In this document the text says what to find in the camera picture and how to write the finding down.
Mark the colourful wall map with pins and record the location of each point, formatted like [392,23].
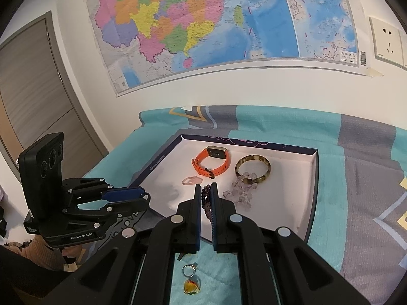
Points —
[147,42]

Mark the teal grey bed sheet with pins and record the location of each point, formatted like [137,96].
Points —
[360,222]

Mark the black camera box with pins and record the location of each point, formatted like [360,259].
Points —
[40,174]

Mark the person's left hand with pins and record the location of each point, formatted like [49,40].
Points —
[73,254]

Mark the beige tape piece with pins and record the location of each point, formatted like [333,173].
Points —
[371,72]

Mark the grey wardrobe door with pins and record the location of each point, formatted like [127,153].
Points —
[37,98]

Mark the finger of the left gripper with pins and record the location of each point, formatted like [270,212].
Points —
[122,194]
[110,210]

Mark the tortoiseshell bangle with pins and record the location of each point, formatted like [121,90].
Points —
[251,180]

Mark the orange smart watch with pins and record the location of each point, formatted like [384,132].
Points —
[212,162]

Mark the white wall socket panel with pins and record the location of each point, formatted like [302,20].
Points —
[387,42]

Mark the navy shallow box tray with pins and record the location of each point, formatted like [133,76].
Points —
[286,198]

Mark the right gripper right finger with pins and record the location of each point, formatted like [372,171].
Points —
[275,267]

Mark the person's left forearm sleeve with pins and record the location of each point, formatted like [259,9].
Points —
[37,251]

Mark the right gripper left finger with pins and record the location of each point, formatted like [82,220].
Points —
[137,268]

